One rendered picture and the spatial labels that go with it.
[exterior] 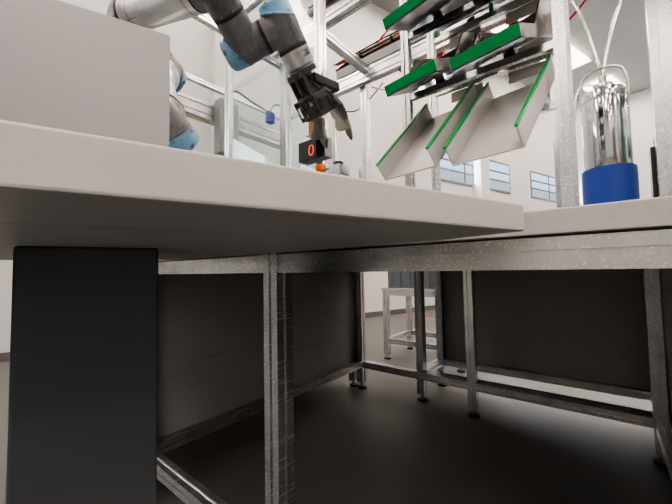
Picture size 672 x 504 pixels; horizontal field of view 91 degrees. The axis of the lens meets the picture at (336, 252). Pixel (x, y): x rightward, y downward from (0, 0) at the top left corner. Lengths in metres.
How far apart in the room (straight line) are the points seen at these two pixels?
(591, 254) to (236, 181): 0.40
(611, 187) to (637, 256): 1.00
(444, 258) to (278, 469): 0.56
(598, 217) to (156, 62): 0.62
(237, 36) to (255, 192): 0.74
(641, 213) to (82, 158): 0.47
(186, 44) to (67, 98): 4.59
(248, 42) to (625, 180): 1.24
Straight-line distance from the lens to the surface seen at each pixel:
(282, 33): 0.93
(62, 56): 0.62
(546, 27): 0.91
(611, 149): 1.51
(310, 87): 0.93
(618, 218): 0.47
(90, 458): 0.61
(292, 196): 0.21
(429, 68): 0.79
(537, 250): 0.48
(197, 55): 5.12
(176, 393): 1.53
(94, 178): 0.19
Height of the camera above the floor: 0.79
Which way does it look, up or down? 3 degrees up
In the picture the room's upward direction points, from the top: 1 degrees counter-clockwise
